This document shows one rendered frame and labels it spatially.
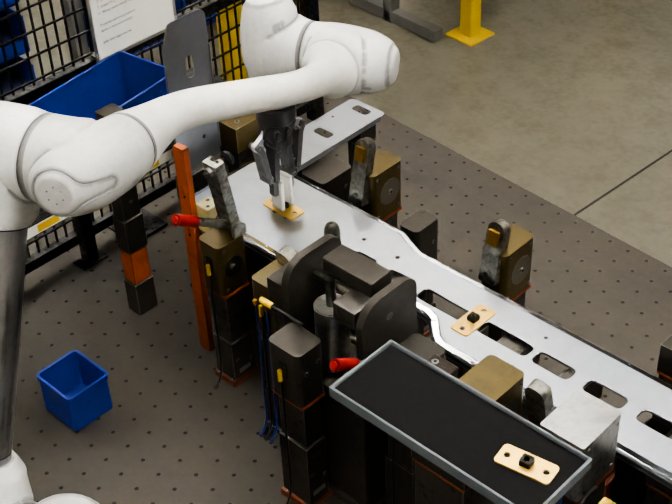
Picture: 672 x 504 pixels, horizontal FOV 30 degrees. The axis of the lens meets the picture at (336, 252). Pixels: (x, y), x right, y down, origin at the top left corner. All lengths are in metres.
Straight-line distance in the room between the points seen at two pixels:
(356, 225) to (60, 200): 0.83
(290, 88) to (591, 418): 0.70
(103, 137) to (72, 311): 1.04
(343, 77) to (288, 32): 0.14
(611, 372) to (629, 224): 2.03
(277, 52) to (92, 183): 0.56
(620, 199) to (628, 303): 1.53
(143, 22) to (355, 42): 0.77
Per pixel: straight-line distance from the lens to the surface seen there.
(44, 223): 2.50
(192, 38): 2.49
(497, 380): 1.98
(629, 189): 4.30
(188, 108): 1.95
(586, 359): 2.15
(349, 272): 2.01
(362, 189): 2.48
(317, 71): 2.06
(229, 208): 2.29
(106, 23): 2.71
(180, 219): 2.23
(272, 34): 2.18
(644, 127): 4.63
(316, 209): 2.47
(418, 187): 3.04
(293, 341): 2.05
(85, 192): 1.74
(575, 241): 2.89
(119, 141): 1.79
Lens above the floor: 2.46
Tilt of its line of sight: 38 degrees down
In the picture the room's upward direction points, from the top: 3 degrees counter-clockwise
